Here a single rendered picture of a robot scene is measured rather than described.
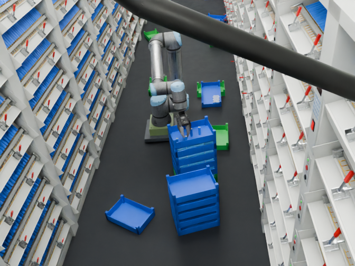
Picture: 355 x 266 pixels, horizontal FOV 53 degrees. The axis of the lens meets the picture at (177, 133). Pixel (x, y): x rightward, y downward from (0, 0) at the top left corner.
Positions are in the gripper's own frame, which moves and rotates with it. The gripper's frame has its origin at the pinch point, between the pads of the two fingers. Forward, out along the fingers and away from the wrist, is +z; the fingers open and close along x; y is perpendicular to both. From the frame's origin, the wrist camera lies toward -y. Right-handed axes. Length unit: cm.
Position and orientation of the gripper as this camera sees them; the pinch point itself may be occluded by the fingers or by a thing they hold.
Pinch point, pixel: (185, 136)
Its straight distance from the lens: 244.5
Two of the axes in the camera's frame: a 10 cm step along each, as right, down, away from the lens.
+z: 1.5, 9.2, 3.7
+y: -2.1, -3.4, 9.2
